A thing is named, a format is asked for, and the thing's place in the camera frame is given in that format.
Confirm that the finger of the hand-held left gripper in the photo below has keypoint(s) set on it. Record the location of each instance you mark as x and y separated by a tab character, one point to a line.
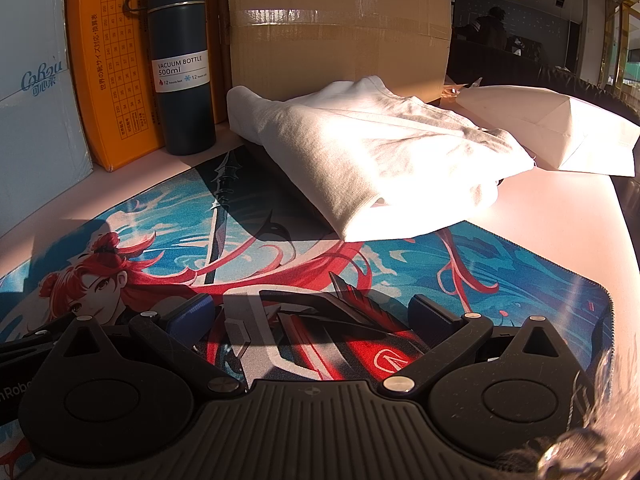
35	341

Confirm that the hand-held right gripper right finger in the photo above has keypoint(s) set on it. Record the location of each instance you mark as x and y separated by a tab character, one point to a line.
432	317

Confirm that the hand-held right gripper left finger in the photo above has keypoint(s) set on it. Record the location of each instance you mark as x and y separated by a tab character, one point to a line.
190	316

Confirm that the white shirt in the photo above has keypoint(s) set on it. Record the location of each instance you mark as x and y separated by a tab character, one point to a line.
375	160

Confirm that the printed desk mat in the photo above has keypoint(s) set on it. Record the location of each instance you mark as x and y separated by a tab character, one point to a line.
400	270

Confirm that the light blue cardboard box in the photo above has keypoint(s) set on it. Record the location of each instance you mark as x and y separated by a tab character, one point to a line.
35	150

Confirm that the dark blue vacuum bottle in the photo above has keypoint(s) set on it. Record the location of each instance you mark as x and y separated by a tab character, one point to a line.
182	120

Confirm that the furry sleeve cuff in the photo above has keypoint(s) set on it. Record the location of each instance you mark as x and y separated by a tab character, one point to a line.
575	452

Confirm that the white paper bag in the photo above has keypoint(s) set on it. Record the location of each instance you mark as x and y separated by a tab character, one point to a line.
565	130

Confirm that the orange cardboard box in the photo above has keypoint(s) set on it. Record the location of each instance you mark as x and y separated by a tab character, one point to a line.
110	85

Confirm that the brown cardboard box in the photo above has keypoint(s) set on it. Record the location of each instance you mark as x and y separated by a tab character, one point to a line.
325	50

